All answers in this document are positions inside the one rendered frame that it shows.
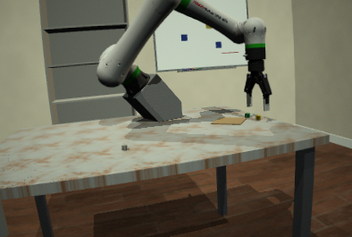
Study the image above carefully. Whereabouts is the tan square mat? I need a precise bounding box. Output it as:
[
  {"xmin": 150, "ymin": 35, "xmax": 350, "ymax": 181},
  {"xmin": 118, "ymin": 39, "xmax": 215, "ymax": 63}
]
[{"xmin": 211, "ymin": 117, "xmax": 247, "ymax": 125}]

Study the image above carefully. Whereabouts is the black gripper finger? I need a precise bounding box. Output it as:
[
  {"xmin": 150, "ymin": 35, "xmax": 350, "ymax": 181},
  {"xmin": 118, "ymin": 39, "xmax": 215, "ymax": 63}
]
[
  {"xmin": 254, "ymin": 73, "xmax": 272, "ymax": 111},
  {"xmin": 244, "ymin": 73, "xmax": 255, "ymax": 107}
]

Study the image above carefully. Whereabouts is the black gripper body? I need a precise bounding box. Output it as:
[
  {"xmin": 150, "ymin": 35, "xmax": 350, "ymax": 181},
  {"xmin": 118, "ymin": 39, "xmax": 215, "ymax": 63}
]
[{"xmin": 247, "ymin": 60, "xmax": 264, "ymax": 81}]

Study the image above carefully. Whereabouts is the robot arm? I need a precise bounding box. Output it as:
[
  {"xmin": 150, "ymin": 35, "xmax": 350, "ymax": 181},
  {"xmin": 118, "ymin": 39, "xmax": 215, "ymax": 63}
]
[{"xmin": 96, "ymin": 0, "xmax": 266, "ymax": 96}]

